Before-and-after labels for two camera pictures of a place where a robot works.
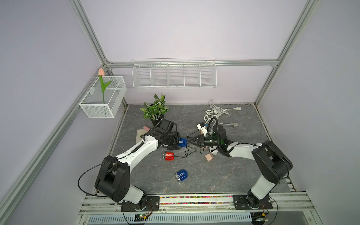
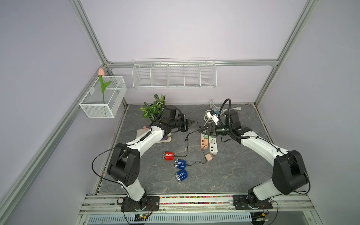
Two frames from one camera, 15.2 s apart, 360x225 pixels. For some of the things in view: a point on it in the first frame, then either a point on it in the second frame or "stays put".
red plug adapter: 168,156 stays put
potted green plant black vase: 155,111 stays put
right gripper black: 199,140 to 210,130
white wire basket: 115,96 stays put
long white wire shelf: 174,73 stays put
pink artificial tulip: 101,73 stays put
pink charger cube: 209,157 stays put
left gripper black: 176,135 to 185,123
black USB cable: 191,147 to 187,138
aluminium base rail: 199,206 stays put
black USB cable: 189,133 to 202,149
